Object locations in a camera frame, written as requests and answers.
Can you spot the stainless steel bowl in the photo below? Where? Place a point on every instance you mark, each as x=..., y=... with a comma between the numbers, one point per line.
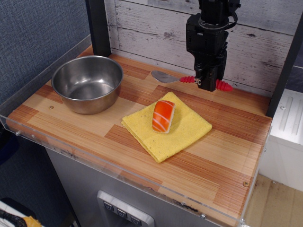
x=88, y=85

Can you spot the grey cabinet with button panel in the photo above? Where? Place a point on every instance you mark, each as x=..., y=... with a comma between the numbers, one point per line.
x=101, y=200

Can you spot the metal spoon with red handle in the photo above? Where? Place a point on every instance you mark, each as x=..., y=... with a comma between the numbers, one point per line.
x=163, y=78

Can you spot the yellow folded cloth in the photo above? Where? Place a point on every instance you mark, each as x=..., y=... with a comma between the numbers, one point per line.
x=186, y=128

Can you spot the salmon nigiri sushi toy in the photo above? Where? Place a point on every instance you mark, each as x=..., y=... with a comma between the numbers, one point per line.
x=162, y=116

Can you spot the black vertical post right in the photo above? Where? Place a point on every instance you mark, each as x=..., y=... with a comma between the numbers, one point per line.
x=287, y=19

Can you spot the black vertical post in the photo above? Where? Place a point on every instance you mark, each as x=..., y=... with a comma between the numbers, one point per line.
x=96, y=12
x=287, y=19

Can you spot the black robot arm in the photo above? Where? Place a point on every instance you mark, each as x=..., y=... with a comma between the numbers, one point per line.
x=218, y=15

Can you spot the black vertical post left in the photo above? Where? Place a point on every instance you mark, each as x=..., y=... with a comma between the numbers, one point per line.
x=96, y=12

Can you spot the clear acrylic table guard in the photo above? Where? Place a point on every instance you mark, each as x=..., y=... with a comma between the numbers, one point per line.
x=207, y=184

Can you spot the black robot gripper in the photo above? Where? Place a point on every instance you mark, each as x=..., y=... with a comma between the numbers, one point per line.
x=209, y=50

